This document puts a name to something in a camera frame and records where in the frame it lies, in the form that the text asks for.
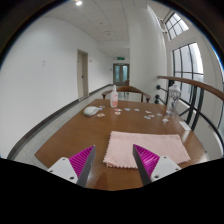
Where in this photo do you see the large paned window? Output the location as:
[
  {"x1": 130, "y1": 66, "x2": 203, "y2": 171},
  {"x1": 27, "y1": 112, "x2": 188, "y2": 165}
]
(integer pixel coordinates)
[{"x1": 172, "y1": 41, "x2": 205, "y2": 104}]

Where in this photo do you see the pink towel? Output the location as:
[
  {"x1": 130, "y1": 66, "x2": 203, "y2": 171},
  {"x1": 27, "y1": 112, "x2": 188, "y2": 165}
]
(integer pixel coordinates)
[{"x1": 103, "y1": 131, "x2": 190, "y2": 169}]

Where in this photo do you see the white computer mouse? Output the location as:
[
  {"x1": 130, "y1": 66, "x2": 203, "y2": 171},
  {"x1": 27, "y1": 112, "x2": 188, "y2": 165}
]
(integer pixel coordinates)
[{"x1": 84, "y1": 106, "x2": 99, "y2": 116}]

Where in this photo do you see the wooden stair handrail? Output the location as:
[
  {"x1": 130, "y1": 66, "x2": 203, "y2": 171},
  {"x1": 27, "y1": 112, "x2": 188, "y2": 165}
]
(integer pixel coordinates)
[{"x1": 154, "y1": 75, "x2": 224, "y2": 151}]

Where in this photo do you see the clear plastic bottle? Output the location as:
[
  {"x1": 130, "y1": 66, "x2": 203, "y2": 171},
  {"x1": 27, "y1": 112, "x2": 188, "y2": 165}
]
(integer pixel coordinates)
[{"x1": 166, "y1": 84, "x2": 181, "y2": 116}]

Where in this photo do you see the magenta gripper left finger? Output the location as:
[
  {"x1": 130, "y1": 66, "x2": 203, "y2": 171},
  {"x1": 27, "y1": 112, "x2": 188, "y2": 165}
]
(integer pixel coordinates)
[{"x1": 48, "y1": 146, "x2": 96, "y2": 187}]

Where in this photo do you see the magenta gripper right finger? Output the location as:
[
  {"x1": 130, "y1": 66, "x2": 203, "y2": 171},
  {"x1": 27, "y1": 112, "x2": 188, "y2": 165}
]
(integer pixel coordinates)
[{"x1": 133, "y1": 144, "x2": 180, "y2": 185}]

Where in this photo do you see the white pink bottle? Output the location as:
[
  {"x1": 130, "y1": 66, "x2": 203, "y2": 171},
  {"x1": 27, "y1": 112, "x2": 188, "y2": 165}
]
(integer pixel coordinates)
[{"x1": 110, "y1": 85, "x2": 118, "y2": 108}]

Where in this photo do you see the beige side door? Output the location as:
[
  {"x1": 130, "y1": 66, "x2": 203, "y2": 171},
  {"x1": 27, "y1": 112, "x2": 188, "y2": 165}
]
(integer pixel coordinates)
[{"x1": 77, "y1": 50, "x2": 89, "y2": 98}]

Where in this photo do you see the double glass door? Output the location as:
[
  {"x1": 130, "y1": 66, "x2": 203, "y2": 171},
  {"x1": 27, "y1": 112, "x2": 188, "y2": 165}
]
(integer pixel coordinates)
[{"x1": 113, "y1": 64, "x2": 129, "y2": 85}]

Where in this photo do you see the wooden chair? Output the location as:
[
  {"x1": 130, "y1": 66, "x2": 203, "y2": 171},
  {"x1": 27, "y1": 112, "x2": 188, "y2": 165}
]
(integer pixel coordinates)
[{"x1": 101, "y1": 86, "x2": 151, "y2": 103}]

